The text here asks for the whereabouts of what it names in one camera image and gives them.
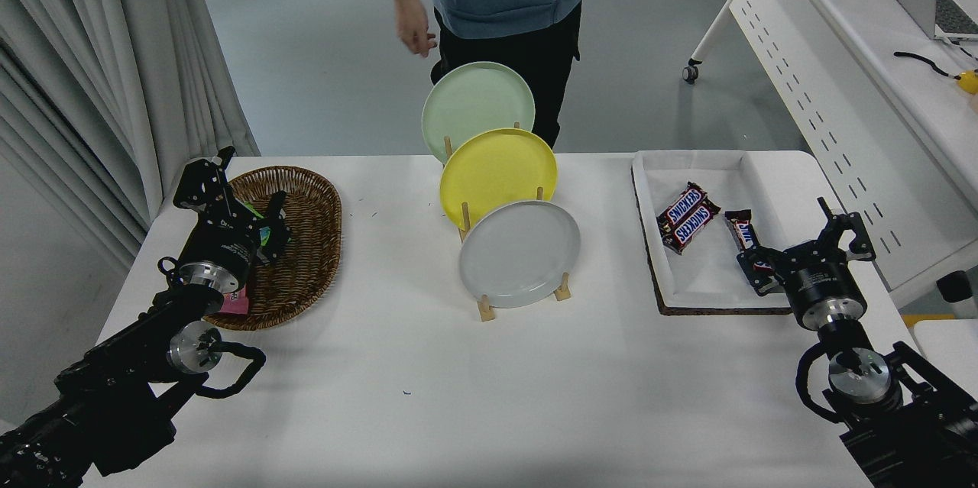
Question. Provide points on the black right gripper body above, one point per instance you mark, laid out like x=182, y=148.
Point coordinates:
x=824, y=278

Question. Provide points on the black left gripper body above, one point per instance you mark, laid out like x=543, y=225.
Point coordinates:
x=225, y=247

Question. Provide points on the grey round plate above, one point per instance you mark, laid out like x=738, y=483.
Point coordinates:
x=519, y=255

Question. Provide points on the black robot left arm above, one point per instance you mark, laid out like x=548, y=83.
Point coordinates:
x=114, y=389

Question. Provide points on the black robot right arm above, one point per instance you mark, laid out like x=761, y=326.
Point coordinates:
x=909, y=427

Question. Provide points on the wooden plate rack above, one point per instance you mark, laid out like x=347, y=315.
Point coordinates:
x=486, y=312

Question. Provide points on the yellow round plate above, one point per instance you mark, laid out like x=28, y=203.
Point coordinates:
x=493, y=171

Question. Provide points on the pale green round plate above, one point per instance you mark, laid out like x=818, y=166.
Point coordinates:
x=474, y=98

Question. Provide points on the person's hand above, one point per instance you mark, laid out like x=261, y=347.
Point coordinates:
x=412, y=26

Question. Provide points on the green snack packet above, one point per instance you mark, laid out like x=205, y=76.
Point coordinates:
x=249, y=208

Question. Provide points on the brown wicker basket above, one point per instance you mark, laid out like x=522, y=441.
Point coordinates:
x=309, y=244

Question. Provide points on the Snickers bar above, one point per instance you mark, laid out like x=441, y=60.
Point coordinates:
x=694, y=227
x=743, y=228
x=682, y=207

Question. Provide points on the pink snack packet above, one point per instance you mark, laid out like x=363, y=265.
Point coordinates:
x=235, y=305

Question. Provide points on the white lined tray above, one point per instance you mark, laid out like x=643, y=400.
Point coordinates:
x=703, y=274

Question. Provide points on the black and white cylinder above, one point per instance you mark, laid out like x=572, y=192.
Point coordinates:
x=956, y=293

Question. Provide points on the white side table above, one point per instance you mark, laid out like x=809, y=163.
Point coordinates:
x=951, y=350

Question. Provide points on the white desk with perforated panel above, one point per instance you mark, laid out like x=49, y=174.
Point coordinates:
x=802, y=91

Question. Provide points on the grey curtain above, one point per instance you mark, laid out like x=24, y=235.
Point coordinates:
x=99, y=53

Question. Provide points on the small yellow object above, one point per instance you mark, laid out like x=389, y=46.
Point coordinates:
x=969, y=82

